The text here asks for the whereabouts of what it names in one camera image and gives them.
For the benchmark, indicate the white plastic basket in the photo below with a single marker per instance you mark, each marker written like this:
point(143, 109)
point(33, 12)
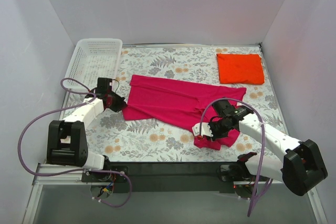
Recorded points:
point(94, 58)

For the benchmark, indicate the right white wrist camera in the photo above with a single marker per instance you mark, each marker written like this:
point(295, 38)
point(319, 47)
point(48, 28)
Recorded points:
point(202, 131)

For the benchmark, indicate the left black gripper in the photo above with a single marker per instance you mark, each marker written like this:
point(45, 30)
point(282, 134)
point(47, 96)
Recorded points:
point(118, 103)

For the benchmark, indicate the pink t shirt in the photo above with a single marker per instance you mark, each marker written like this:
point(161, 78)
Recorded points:
point(178, 103)

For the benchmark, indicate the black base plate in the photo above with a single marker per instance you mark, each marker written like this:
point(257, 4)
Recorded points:
point(145, 177)

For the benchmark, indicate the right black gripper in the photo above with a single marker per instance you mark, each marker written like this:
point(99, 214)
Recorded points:
point(213, 130)

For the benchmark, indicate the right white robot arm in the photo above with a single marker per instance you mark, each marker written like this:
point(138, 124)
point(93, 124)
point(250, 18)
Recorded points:
point(298, 164)

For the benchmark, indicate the folded orange t shirt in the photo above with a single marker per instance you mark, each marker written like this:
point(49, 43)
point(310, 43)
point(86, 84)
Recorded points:
point(240, 69)

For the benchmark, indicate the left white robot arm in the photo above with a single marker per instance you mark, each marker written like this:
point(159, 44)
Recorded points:
point(67, 142)

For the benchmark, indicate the floral table mat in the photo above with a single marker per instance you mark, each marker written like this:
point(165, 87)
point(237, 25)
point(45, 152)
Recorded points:
point(152, 140)

